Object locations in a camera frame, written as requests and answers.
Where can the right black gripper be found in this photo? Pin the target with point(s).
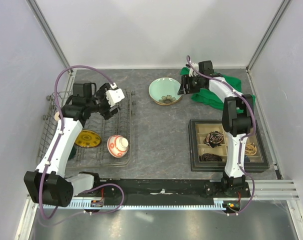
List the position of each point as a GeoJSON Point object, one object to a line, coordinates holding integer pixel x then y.
{"type": "Point", "coordinates": [185, 79]}

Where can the white red patterned bowl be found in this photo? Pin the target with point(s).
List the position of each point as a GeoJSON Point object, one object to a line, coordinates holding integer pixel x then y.
{"type": "Point", "coordinates": [117, 146]}

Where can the dark brown rolled tie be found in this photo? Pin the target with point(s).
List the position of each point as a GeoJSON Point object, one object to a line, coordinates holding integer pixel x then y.
{"type": "Point", "coordinates": [209, 157]}

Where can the green cloth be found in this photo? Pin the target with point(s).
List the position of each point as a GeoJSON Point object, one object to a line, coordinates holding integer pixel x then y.
{"type": "Point", "coordinates": [209, 98]}

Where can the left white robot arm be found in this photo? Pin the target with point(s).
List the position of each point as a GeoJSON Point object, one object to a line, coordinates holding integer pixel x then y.
{"type": "Point", "coordinates": [47, 183]}

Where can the yellow patterned plate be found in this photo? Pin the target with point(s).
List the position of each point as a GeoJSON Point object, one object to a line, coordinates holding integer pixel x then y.
{"type": "Point", "coordinates": [88, 139]}

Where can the dark green cup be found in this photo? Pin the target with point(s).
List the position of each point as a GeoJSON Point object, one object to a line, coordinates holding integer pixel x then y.
{"type": "Point", "coordinates": [72, 153]}

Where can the blue slotted cable duct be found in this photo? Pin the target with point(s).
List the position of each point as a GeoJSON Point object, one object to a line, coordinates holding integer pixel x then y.
{"type": "Point", "coordinates": [151, 202]}

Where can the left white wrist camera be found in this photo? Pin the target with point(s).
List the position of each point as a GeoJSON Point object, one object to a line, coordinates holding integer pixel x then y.
{"type": "Point", "coordinates": [114, 95]}

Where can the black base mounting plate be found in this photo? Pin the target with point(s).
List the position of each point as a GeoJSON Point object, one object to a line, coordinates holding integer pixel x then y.
{"type": "Point", "coordinates": [173, 192]}

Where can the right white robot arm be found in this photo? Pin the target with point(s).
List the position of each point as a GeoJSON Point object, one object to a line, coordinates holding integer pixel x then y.
{"type": "Point", "coordinates": [238, 119]}

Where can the black compartment box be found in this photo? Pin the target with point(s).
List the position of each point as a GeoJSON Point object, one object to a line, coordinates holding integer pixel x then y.
{"type": "Point", "coordinates": [199, 129]}

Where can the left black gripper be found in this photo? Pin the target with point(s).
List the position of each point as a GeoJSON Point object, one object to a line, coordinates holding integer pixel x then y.
{"type": "Point", "coordinates": [106, 113]}

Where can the beige bird plate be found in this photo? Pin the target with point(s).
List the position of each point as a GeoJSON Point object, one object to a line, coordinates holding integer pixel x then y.
{"type": "Point", "coordinates": [167, 104]}

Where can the dark floral rolled tie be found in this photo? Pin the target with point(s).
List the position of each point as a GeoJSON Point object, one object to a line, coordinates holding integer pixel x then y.
{"type": "Point", "coordinates": [214, 139]}

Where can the beige cup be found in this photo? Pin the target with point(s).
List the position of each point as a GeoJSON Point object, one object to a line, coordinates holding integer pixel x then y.
{"type": "Point", "coordinates": [57, 116]}

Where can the tan rolled belt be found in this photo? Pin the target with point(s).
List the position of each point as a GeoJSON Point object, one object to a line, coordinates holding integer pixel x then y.
{"type": "Point", "coordinates": [250, 149]}

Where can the grey wire dish rack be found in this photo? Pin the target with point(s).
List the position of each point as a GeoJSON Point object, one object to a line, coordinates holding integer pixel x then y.
{"type": "Point", "coordinates": [91, 158]}

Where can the aluminium frame rail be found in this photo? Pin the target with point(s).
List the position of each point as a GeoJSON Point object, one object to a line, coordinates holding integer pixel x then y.
{"type": "Point", "coordinates": [268, 189]}

